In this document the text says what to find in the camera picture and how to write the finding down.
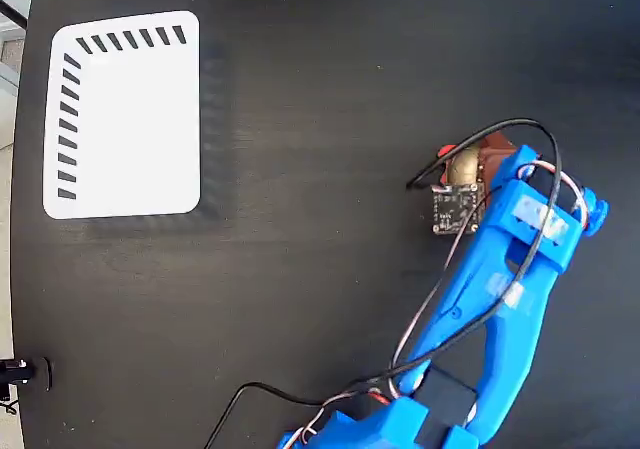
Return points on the black clamp mount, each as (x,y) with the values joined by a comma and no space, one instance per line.
(14,371)

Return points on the black metal bar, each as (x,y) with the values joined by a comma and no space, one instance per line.
(14,13)

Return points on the red turtle toy gold shell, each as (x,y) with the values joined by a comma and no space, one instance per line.
(462,170)

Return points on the white tray with black stripes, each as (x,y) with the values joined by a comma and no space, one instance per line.
(135,129)

